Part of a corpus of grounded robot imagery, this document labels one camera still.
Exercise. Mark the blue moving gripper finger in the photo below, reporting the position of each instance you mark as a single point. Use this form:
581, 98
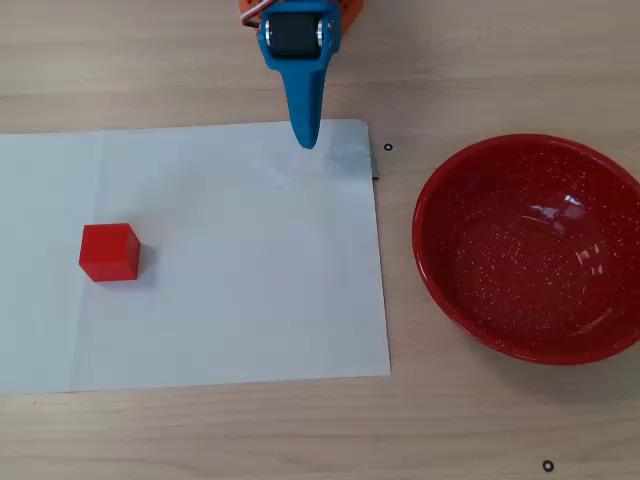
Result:
302, 100

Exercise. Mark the blue gripper body black servo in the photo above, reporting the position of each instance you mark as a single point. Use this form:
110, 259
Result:
295, 37

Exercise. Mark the red cube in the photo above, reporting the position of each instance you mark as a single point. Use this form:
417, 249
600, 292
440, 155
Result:
110, 252

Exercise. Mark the red speckled bowl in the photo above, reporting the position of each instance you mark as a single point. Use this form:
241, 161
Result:
530, 250

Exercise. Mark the grey tape piece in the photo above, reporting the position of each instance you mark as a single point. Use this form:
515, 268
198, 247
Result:
375, 170

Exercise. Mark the white paper sheet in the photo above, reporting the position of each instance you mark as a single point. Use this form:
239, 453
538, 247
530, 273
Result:
225, 260

